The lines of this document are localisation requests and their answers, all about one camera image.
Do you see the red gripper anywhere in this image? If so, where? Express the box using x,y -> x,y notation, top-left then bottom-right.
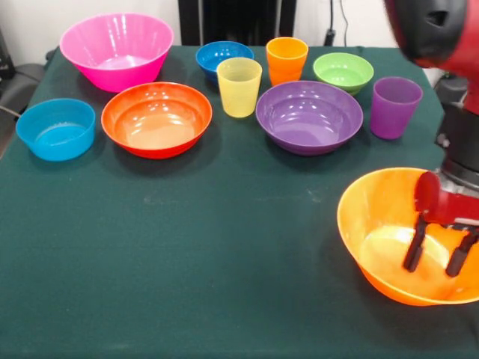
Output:
403,171 -> 479,278

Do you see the large yellow-orange bowl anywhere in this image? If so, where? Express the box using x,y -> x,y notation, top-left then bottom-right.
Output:
336,167 -> 479,307

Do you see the purple cup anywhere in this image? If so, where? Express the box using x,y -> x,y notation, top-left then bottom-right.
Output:
370,76 -> 424,141

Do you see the purple bowl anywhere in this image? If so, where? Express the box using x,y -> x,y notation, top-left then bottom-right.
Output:
255,80 -> 364,156

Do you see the green bowl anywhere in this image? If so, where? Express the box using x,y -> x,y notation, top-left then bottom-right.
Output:
312,52 -> 375,96

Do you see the orange cup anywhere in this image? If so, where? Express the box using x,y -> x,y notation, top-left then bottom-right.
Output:
265,36 -> 309,87

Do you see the dark green tablecloth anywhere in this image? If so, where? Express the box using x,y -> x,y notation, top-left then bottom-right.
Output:
0,45 -> 479,359

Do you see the yellow cup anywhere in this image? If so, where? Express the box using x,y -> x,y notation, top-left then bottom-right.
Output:
216,57 -> 263,119

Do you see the dark blue bowl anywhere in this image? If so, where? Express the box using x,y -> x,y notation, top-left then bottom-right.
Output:
195,40 -> 255,86

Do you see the red bowl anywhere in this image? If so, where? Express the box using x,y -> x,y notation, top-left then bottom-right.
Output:
100,81 -> 213,160

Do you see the pink bowl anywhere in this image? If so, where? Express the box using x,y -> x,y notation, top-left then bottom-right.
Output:
58,13 -> 175,93

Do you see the light blue bowl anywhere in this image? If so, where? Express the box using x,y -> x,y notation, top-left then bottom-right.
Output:
15,97 -> 97,162

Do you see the black hanging power cable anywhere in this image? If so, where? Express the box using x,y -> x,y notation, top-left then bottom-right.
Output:
323,0 -> 351,48

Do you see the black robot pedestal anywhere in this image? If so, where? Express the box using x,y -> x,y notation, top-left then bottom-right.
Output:
178,0 -> 297,46

